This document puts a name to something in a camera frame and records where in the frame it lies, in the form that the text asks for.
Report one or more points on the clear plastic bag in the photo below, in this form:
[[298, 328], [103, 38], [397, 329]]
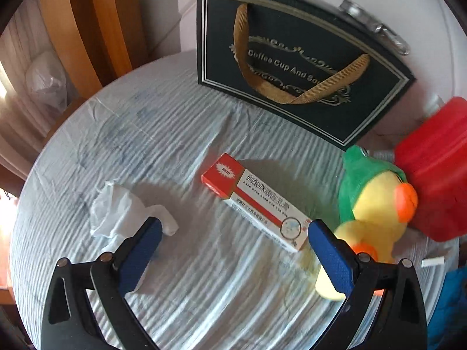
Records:
[[47, 82]]

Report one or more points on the red white medicine box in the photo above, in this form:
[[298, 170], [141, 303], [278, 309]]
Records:
[[261, 205]]

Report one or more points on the crumpled white tissue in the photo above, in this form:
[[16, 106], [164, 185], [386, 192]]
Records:
[[117, 214]]

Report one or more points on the blue folding crate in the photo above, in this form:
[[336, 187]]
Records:
[[447, 326]]

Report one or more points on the red plastic suitcase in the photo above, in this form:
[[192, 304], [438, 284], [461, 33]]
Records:
[[434, 160]]

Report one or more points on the metal keyring clip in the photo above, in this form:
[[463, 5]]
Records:
[[375, 26]]

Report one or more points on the yellow duck plush toy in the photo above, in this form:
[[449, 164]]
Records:
[[376, 203]]

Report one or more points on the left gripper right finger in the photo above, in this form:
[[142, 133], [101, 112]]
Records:
[[400, 322]]

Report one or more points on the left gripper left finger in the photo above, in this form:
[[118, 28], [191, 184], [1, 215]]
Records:
[[68, 318]]

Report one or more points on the wooden headboard frame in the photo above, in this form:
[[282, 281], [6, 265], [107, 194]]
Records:
[[97, 41]]

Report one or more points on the dark green gift bag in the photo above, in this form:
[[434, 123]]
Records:
[[300, 60]]

